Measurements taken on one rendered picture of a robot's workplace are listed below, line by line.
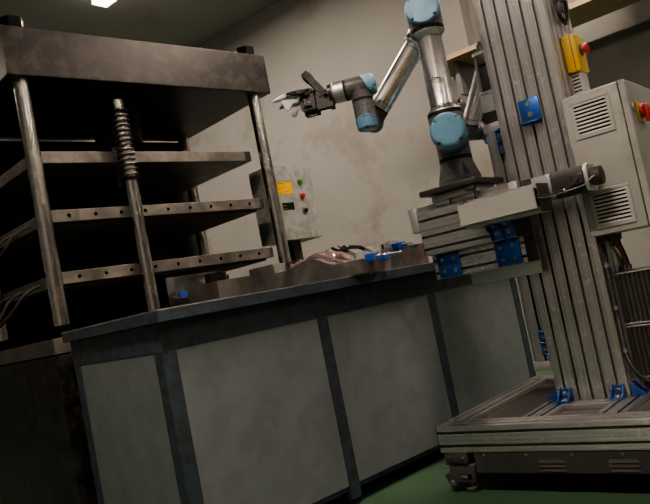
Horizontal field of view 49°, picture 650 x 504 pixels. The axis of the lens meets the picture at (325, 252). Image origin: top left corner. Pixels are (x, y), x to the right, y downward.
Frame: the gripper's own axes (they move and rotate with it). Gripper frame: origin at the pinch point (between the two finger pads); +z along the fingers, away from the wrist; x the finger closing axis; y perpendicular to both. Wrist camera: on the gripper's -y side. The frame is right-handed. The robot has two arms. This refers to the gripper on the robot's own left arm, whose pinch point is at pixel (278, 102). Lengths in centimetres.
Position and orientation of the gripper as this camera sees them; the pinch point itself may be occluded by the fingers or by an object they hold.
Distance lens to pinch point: 261.4
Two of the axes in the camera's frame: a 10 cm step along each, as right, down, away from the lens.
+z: -9.5, 2.1, 2.3
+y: 1.6, 9.7, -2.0
